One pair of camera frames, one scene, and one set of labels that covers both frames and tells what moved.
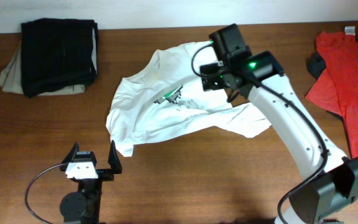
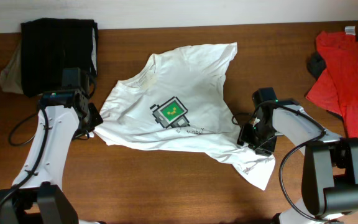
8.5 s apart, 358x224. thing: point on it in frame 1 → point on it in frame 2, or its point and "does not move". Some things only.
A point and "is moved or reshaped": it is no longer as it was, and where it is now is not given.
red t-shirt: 348,85 does not move
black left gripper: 108,175 → 97,120
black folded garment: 58,53 does not move
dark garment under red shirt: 316,64 does not move
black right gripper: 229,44 → 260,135
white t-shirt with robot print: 166,101 is moved or reshaped
